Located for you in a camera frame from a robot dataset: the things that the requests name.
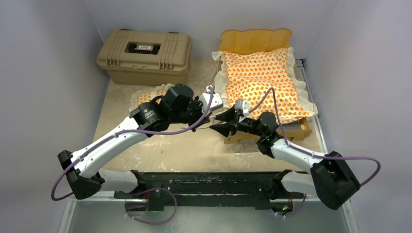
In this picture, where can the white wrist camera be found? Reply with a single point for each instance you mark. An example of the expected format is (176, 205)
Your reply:
(211, 101)
(242, 107)

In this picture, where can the small orange patterned pillow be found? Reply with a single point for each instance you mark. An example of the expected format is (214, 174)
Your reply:
(147, 94)

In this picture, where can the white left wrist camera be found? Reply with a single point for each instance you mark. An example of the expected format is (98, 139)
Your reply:
(211, 101)

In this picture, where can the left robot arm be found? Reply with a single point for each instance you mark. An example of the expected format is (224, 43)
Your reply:
(175, 112)

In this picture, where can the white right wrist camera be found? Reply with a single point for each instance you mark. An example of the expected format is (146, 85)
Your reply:
(242, 107)

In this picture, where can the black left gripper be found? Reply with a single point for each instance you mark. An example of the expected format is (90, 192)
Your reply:
(197, 104)

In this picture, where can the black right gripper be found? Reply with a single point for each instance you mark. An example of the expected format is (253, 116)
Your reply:
(233, 119)

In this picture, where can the wooden pet bed frame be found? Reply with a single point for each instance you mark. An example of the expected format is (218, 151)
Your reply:
(251, 41)

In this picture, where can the tan plastic tool case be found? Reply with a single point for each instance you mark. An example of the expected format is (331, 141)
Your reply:
(145, 58)

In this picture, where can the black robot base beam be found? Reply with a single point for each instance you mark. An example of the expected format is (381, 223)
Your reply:
(260, 190)

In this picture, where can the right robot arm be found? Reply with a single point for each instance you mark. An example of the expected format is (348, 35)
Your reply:
(325, 176)

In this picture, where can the orange patterned white blanket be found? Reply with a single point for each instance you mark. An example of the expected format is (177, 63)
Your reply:
(267, 80)

